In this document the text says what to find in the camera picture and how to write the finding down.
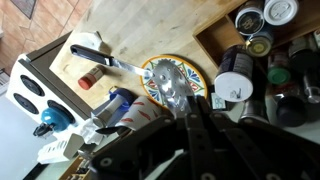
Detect wooden spice tray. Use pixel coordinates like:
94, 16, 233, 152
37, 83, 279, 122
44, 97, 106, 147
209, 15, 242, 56
192, 0, 320, 68

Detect silver cylindrical holder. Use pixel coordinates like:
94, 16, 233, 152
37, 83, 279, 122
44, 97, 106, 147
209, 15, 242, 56
91, 95, 125, 130

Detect dark tall spice bottle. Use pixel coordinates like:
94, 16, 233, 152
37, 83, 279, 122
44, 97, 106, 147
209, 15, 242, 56
288, 34, 318, 74

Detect white stove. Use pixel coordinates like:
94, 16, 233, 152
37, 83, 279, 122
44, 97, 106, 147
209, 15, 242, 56
5, 53, 95, 142

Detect large dark jar white lid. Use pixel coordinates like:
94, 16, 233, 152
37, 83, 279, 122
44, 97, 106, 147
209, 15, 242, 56
214, 44, 255, 103

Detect olive-lid small jar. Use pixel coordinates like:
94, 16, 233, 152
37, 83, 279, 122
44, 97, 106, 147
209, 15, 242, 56
244, 31, 275, 58

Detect red-lid spice jar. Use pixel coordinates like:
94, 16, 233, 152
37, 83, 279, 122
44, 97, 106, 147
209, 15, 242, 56
77, 64, 107, 91

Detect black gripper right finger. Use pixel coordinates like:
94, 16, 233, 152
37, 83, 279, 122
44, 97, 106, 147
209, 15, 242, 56
197, 96, 320, 180

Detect black-lid round jar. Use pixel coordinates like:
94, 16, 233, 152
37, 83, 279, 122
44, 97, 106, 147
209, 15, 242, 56
275, 95, 309, 128

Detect white-lid spice jar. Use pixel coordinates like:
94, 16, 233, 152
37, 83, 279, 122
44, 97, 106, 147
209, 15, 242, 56
263, 0, 300, 27

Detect silver metal can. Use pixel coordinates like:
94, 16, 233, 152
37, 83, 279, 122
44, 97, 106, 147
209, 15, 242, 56
238, 99, 268, 125

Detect colourful painted plate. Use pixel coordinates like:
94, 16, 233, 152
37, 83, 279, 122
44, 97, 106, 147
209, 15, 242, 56
139, 54, 209, 109

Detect white plastic package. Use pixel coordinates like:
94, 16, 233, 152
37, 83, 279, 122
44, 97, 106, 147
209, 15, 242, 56
36, 132, 85, 165

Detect silver slotted spoon black handle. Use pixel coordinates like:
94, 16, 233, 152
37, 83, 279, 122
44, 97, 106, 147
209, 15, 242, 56
69, 44, 198, 118

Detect green-lid spice jar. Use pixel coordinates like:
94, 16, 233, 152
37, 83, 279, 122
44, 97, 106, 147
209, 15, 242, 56
266, 56, 292, 85

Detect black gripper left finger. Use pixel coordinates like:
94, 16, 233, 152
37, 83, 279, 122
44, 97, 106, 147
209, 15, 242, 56
89, 95, 216, 180

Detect black utensil head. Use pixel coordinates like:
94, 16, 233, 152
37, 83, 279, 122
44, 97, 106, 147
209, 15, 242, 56
95, 124, 125, 135

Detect black-lid jar gold logo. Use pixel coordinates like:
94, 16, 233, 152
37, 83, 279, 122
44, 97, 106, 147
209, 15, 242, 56
234, 1, 266, 37

